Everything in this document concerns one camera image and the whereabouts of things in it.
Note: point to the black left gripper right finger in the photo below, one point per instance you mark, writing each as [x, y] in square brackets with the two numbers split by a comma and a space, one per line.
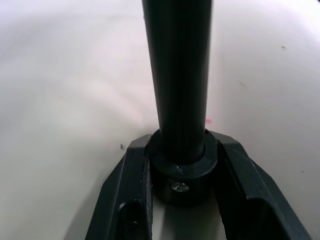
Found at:
[255, 190]

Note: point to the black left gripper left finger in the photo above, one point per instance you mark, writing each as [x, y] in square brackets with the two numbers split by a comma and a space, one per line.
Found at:
[120, 190]

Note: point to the black hand pump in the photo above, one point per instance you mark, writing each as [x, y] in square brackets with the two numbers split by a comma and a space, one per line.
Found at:
[180, 75]

